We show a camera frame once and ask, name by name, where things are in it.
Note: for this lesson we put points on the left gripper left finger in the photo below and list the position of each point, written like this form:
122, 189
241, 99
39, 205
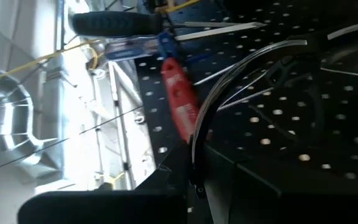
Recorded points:
104, 208

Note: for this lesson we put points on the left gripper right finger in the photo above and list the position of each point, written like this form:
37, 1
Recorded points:
291, 199

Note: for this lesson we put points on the clear safety glasses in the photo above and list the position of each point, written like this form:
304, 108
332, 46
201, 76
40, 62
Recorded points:
201, 130

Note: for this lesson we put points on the black metal pegboard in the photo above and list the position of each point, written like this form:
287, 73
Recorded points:
149, 77

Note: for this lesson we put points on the silver ceiling duct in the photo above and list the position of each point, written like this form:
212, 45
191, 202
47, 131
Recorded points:
14, 118

